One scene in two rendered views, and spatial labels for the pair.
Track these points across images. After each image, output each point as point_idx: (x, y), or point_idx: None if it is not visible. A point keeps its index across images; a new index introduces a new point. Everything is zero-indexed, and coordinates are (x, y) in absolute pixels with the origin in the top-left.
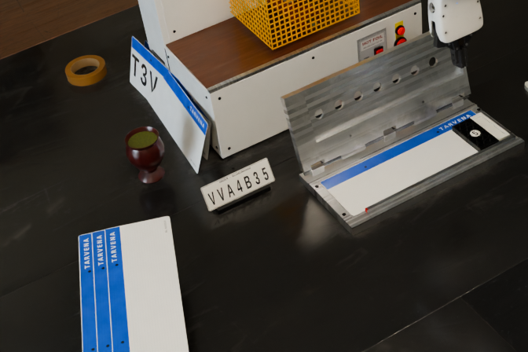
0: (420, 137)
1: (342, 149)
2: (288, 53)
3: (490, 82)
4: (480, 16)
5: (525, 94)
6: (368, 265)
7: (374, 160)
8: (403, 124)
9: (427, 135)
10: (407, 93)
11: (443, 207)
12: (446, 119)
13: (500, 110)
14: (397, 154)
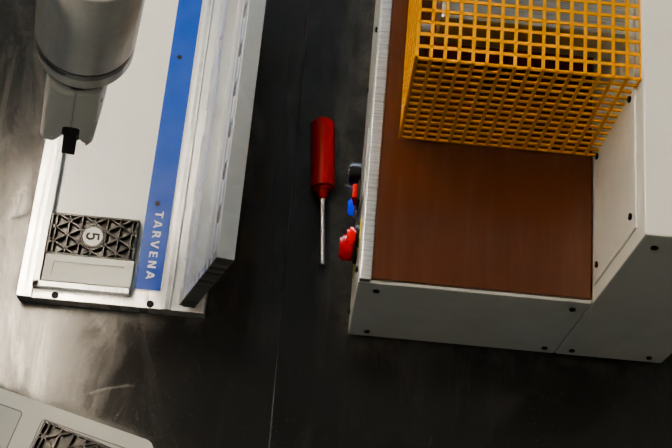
0: (168, 171)
1: (218, 27)
2: None
3: (215, 407)
4: (41, 122)
5: (132, 426)
6: None
7: (181, 76)
8: (200, 150)
9: (164, 183)
10: (218, 158)
11: (22, 102)
12: (171, 237)
13: (134, 352)
14: (163, 114)
